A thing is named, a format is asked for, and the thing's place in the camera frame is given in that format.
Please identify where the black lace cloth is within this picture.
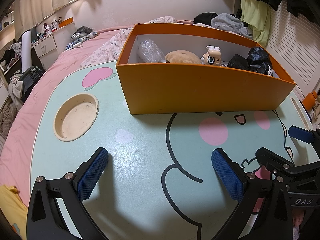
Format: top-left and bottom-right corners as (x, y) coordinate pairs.
(227, 47), (273, 76)

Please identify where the cartoon figure toy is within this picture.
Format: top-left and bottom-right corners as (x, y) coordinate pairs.
(201, 46), (222, 66)

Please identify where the brown plush toy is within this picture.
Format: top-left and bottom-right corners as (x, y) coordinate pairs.
(165, 50), (202, 64)

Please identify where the orange cardboard box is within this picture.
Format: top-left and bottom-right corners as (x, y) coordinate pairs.
(116, 23), (295, 115)

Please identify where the yellow cloth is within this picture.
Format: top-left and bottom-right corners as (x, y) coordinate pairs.
(1, 185), (28, 239)

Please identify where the orange bottle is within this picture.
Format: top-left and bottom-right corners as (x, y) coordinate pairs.
(302, 91), (318, 111)

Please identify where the pink bed sheet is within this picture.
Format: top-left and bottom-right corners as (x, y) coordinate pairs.
(1, 25), (132, 205)

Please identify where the mint cartoon lap table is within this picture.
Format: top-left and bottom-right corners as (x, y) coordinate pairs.
(30, 66), (318, 239)

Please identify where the green hanging garment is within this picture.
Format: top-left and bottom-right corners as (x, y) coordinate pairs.
(241, 0), (271, 47)

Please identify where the grey clothes pile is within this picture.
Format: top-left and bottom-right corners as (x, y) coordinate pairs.
(211, 13), (253, 40)

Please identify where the white roll tube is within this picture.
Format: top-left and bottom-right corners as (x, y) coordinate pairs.
(21, 30), (32, 73)

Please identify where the white bedside drawer cabinet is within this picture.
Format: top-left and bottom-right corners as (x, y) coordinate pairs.
(32, 34), (59, 70)

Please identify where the pink floral blanket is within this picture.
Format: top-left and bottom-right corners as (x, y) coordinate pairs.
(78, 16), (193, 69)

